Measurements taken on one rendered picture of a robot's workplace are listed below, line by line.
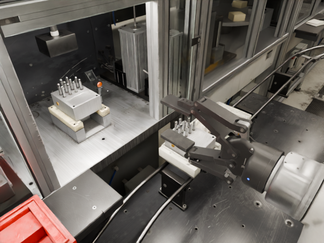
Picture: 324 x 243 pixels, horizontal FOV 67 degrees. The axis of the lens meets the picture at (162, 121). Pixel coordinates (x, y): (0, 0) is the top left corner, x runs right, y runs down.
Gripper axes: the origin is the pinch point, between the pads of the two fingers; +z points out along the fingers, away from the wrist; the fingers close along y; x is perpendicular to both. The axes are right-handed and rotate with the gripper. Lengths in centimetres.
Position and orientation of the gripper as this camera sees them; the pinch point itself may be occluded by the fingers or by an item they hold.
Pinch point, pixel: (174, 121)
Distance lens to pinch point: 49.5
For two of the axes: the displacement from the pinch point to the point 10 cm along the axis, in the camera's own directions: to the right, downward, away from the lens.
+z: -7.5, -4.1, 5.3
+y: 0.0, -7.9, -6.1
